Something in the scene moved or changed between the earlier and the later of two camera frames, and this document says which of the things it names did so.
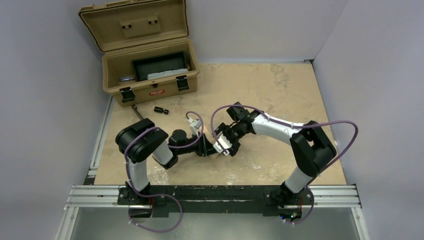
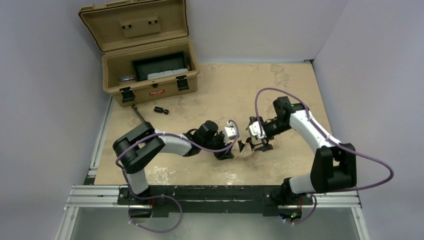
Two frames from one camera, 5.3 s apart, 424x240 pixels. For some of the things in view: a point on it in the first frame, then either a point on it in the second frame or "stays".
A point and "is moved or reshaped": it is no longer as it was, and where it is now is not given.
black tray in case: x=142 y=67 stays
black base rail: x=215 y=200 stays
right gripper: x=228 y=136 → x=259 y=141
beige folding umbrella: x=207 y=130 is moved or reshaped
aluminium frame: x=94 y=212 stays
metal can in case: x=126 y=78 stays
